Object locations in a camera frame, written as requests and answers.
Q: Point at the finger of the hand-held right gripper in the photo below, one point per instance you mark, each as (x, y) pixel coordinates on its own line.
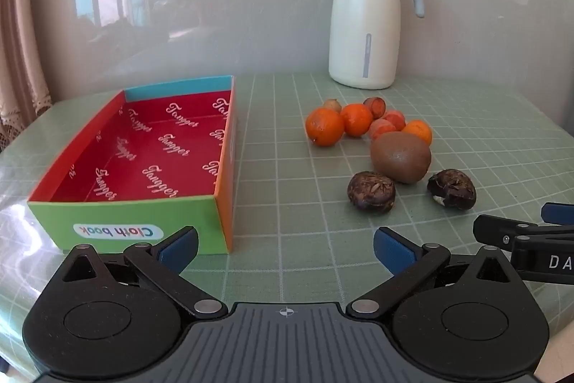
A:
(493, 228)
(558, 213)

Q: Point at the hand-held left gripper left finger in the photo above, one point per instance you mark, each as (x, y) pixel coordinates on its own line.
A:
(179, 247)

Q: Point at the beige lace curtain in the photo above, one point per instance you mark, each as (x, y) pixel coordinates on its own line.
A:
(18, 51)

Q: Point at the white thermos jug grey lid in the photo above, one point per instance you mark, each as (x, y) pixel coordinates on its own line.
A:
(363, 28)

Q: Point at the small brown orange-cut fruit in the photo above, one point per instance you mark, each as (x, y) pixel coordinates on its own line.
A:
(374, 107)

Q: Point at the brown kiwi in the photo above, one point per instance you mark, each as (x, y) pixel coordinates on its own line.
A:
(400, 157)

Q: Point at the colourful cardboard box red inside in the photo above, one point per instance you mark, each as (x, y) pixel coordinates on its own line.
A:
(134, 149)

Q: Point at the orange tangerine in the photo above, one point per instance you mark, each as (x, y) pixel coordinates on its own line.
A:
(419, 131)
(356, 119)
(324, 127)

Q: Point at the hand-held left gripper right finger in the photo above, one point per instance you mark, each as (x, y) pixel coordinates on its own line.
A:
(394, 247)

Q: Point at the small peeled orange fruit piece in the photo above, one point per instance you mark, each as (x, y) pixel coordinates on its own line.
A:
(381, 128)
(395, 119)

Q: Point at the dark brown water chestnut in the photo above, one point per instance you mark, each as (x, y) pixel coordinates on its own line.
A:
(451, 188)
(371, 191)

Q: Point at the green checked tablecloth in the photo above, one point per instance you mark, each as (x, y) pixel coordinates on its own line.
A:
(291, 194)

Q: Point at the small brown longan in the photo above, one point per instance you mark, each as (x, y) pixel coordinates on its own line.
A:
(332, 105)

